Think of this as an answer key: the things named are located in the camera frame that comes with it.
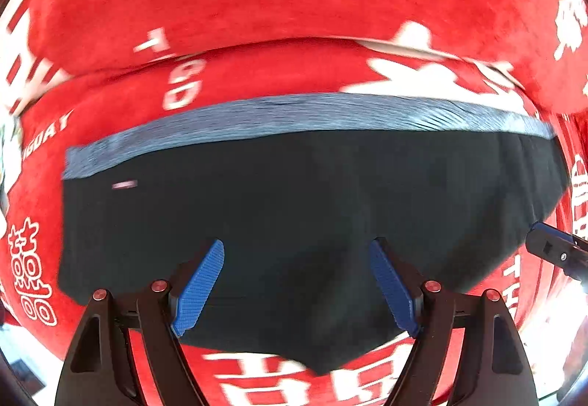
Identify red printed sofa seat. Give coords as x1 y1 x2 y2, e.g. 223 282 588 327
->
0 36 588 406

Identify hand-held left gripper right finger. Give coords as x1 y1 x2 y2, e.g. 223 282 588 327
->
370 237 538 406

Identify black pants with blue waistband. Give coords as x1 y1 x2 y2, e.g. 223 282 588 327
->
59 94 568 375

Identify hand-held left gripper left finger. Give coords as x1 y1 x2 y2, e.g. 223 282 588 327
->
55 239 226 406

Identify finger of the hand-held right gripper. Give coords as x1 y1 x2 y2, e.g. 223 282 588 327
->
526 222 588 282

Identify white floral cloth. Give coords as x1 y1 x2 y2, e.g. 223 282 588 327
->
0 116 24 214

